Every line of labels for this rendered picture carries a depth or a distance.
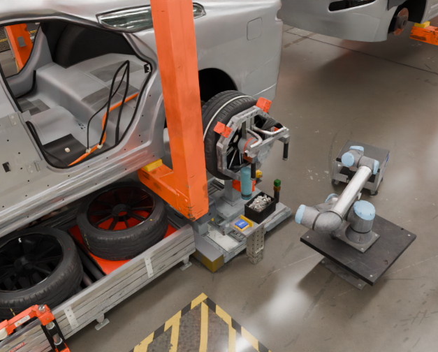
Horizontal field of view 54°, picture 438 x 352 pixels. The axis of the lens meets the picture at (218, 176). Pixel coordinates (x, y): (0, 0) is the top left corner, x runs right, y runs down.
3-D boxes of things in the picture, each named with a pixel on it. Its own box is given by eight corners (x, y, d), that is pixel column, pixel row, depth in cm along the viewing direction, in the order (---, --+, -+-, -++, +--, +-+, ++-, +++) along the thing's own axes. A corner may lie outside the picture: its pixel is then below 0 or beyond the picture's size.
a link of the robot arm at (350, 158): (358, 157, 279) (365, 153, 288) (341, 151, 284) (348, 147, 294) (354, 170, 283) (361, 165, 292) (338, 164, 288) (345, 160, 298)
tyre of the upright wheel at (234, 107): (172, 151, 310) (220, 179, 363) (193, 164, 296) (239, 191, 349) (221, 73, 309) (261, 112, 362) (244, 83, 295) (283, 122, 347)
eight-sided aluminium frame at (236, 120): (267, 157, 351) (269, 97, 318) (273, 160, 347) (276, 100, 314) (218, 187, 323) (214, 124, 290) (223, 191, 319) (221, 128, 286)
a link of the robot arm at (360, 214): (366, 235, 300) (371, 216, 289) (344, 225, 308) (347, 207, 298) (375, 223, 309) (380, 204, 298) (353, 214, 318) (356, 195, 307)
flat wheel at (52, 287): (36, 340, 263) (24, 317, 248) (-39, 304, 286) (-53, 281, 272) (103, 263, 309) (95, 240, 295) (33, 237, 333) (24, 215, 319)
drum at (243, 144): (249, 147, 329) (249, 130, 320) (270, 158, 316) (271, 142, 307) (236, 154, 321) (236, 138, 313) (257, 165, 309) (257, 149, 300)
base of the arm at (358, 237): (377, 237, 312) (380, 227, 306) (359, 248, 304) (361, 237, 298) (358, 222, 325) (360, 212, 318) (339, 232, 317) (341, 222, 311)
